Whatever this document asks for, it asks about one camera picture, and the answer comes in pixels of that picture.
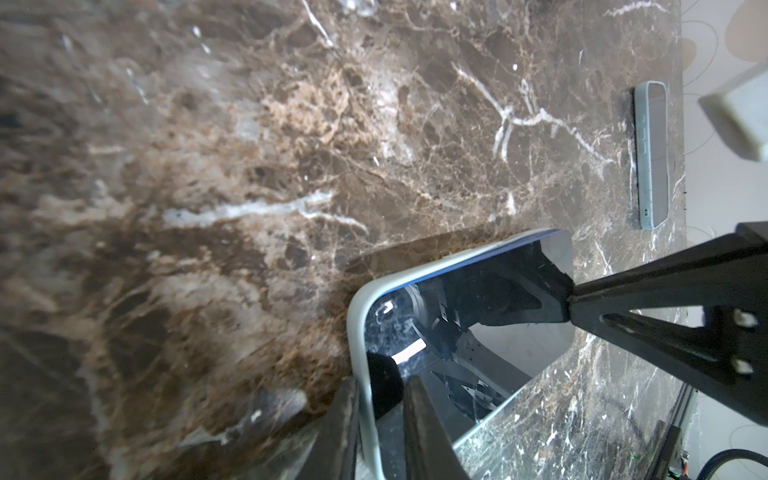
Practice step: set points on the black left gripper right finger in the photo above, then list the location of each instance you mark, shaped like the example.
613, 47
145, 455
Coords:
429, 453

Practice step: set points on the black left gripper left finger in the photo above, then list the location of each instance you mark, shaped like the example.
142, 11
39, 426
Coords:
333, 454

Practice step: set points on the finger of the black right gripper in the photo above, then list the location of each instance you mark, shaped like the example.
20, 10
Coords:
699, 314

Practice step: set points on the blue phone black screen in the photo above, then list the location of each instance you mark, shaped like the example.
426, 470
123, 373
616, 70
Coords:
468, 336

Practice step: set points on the light blue case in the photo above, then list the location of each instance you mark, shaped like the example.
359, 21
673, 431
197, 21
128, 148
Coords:
363, 336
643, 157

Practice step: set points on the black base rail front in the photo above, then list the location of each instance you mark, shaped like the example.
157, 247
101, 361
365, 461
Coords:
671, 458

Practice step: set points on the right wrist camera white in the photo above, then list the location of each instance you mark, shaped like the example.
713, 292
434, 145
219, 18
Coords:
738, 112

